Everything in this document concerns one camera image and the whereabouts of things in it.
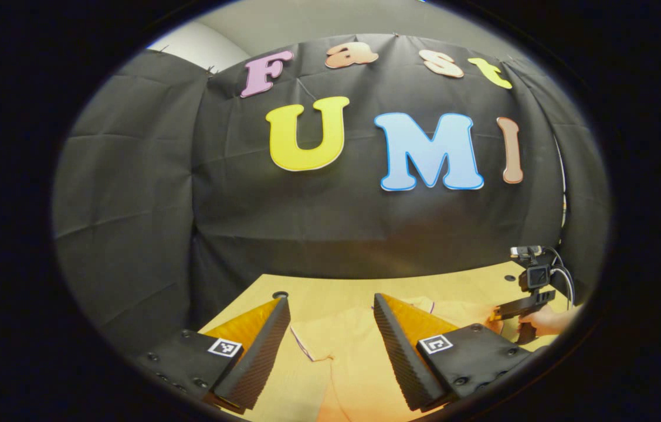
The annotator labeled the black backdrop cloth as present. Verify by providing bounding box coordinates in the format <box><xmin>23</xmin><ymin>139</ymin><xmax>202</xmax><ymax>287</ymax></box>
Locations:
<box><xmin>52</xmin><ymin>32</ymin><xmax>611</xmax><ymax>358</ymax></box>

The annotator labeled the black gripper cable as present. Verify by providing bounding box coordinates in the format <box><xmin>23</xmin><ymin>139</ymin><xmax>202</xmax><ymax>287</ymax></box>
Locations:
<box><xmin>546</xmin><ymin>246</ymin><xmax>575</xmax><ymax>309</ymax></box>

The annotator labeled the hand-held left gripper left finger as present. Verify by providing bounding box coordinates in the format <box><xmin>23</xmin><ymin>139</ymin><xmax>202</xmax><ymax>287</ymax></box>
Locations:
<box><xmin>131</xmin><ymin>296</ymin><xmax>291</xmax><ymax>416</ymax></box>

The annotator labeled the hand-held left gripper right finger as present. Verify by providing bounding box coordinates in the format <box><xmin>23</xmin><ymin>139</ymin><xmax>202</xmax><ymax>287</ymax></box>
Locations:
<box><xmin>373</xmin><ymin>292</ymin><xmax>548</xmax><ymax>413</ymax></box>

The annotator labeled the orange T-shirt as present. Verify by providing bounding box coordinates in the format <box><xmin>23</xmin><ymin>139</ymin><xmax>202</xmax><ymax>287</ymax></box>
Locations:
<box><xmin>289</xmin><ymin>296</ymin><xmax>504</xmax><ymax>422</ymax></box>

